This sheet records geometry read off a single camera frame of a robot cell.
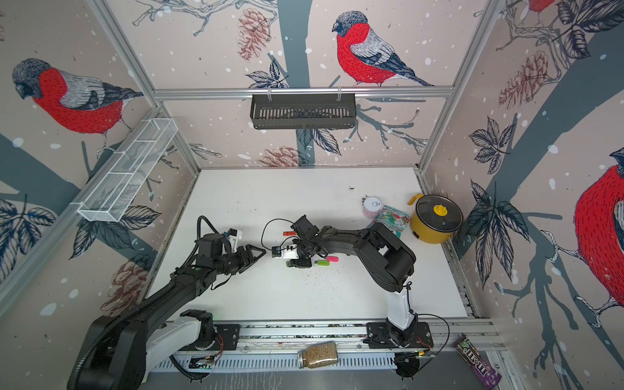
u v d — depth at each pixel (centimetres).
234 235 82
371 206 100
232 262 74
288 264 86
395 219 98
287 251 79
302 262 81
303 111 105
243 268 76
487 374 67
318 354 67
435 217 92
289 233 97
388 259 50
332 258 90
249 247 78
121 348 41
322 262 89
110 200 71
